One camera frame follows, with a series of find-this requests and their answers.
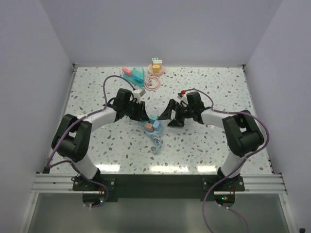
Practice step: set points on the brown pink plug adapter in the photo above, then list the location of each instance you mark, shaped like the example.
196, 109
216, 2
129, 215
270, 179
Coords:
149, 127

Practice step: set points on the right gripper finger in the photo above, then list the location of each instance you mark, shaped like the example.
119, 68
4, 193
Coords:
178, 121
168, 110

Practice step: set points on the teal triangular power strip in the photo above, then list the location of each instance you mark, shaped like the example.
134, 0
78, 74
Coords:
136, 71

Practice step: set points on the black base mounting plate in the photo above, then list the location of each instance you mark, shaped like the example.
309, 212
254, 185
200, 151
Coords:
111, 188

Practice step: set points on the yellow plug adapter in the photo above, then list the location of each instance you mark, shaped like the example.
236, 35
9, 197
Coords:
156, 69

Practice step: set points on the white plug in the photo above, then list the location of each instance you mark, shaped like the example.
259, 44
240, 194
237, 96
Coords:
158, 62

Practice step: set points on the pink round power socket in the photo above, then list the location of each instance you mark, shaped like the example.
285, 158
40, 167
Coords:
150, 71

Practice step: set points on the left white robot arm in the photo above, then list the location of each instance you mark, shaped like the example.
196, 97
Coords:
73, 134

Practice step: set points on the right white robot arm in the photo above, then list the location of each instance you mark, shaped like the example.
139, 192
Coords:
241, 130

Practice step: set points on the blue plug on teal strip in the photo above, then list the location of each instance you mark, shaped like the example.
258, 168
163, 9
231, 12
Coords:
138, 78

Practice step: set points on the light blue plug adapter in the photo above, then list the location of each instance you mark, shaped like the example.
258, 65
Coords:
157, 125

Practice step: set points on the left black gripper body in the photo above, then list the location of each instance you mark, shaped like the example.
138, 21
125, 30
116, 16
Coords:
132, 109

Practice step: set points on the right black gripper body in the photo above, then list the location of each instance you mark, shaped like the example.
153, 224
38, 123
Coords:
181, 113

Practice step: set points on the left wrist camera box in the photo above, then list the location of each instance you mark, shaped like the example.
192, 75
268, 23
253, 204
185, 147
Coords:
138, 94

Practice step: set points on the aluminium frame rail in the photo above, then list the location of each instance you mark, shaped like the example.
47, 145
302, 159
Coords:
52, 183

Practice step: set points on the teal plug adapter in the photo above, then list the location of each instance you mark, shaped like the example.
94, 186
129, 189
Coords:
153, 118

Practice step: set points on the blue round power socket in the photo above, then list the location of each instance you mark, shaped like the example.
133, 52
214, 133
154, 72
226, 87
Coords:
154, 132

